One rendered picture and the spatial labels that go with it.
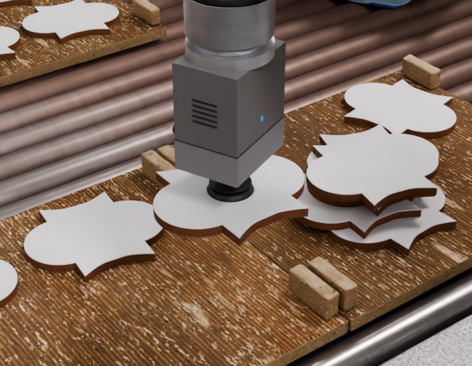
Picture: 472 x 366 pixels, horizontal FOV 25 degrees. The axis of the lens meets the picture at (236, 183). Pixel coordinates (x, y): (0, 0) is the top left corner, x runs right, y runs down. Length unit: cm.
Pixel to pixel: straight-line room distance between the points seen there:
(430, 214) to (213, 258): 24
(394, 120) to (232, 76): 49
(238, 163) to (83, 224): 29
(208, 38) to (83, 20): 74
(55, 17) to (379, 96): 51
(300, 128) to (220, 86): 46
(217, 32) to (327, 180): 32
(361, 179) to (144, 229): 23
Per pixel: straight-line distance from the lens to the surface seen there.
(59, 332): 101
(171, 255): 109
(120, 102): 141
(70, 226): 113
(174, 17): 166
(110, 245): 109
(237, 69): 86
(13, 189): 125
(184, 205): 94
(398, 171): 114
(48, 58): 150
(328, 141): 120
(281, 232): 112
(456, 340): 104
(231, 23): 84
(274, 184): 97
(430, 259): 110
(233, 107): 86
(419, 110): 134
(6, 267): 108
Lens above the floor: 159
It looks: 33 degrees down
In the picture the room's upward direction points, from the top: straight up
